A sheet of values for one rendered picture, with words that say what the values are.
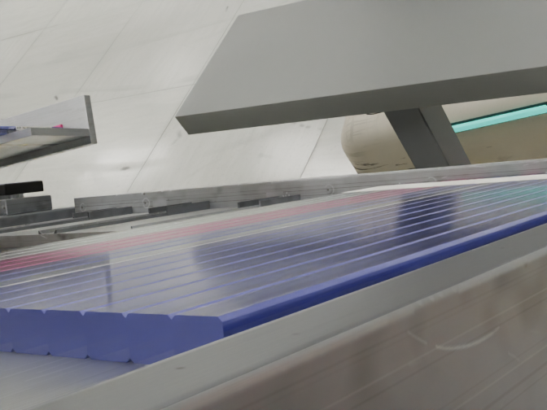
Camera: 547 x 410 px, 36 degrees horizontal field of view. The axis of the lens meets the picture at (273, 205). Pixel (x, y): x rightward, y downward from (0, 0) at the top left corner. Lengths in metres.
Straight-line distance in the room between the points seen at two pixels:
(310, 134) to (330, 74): 1.01
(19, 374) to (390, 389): 0.08
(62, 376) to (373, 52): 0.98
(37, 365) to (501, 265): 0.11
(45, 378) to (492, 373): 0.10
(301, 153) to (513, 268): 1.91
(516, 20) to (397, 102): 0.17
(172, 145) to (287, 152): 0.46
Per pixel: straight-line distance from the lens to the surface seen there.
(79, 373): 0.19
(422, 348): 0.17
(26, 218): 0.95
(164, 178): 2.37
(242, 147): 2.26
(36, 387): 0.18
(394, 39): 1.14
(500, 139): 1.53
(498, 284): 0.20
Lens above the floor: 1.19
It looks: 36 degrees down
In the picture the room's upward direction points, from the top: 36 degrees counter-clockwise
